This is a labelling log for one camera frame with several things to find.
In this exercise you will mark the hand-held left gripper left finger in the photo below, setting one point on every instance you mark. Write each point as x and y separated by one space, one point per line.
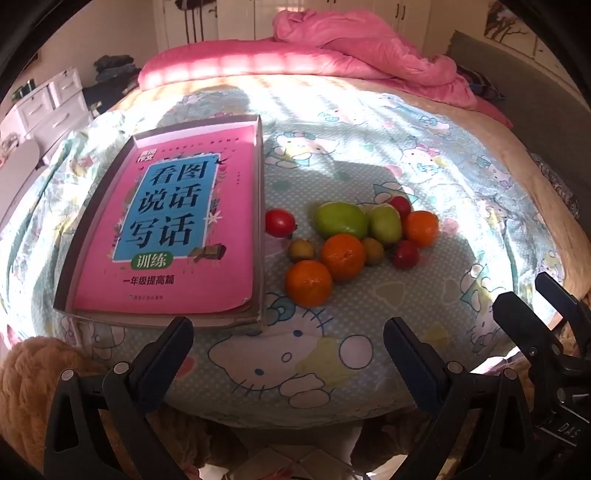
168 350

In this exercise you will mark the small green-brown jujube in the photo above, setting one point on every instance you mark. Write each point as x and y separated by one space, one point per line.
372 252
301 250

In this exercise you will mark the grey patterned cloth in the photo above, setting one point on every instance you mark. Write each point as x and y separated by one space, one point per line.
558 189

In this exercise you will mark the pink quilt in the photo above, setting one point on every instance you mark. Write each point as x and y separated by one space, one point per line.
323 50

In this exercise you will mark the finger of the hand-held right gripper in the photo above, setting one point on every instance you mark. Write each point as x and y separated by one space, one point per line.
563 300
521 323

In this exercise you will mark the red tomato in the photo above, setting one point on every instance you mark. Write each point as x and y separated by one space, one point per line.
400 205
406 254
280 222

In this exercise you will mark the dark striped cloth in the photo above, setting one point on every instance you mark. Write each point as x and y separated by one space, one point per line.
480 83

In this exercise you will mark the grey headboard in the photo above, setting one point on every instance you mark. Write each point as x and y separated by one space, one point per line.
531 83

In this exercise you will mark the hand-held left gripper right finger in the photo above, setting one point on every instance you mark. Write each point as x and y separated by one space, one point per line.
406 350

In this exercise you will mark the green apple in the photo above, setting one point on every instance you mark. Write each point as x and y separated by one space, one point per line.
385 225
341 219

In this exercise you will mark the pink book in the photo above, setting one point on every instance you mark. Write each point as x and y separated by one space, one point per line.
184 277
258 221

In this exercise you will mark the orange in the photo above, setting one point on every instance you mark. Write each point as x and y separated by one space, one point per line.
308 282
344 256
421 228

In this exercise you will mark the pile of folded clothes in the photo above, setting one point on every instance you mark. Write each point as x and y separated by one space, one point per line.
113 64

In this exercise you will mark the cartoon cat printed blanket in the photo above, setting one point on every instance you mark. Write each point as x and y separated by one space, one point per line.
323 161

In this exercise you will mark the tree wall painting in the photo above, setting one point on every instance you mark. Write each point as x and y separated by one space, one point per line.
508 27

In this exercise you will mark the white drawer cabinet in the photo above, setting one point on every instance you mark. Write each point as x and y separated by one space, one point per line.
46 110

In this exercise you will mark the brown plush blanket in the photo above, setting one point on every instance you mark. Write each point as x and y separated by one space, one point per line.
27 383

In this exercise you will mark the white wardrobe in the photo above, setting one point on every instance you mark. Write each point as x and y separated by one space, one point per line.
231 18

